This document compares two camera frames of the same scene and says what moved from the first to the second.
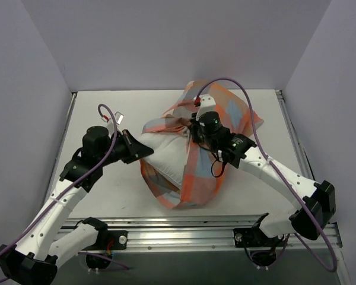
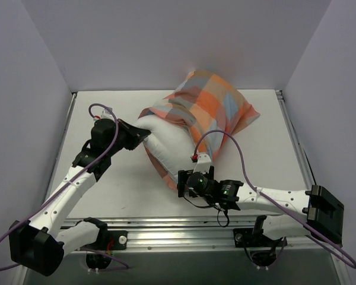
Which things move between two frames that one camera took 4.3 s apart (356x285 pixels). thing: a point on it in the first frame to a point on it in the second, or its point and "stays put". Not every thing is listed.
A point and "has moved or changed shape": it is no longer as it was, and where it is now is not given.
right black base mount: x=262 y=249 stays put
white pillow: x=170 y=150 has moved or changed shape
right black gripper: x=194 y=130 to x=181 y=183
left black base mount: x=108 y=240 stays put
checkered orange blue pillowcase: x=204 y=173 has moved or changed shape
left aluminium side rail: x=63 y=138 stays put
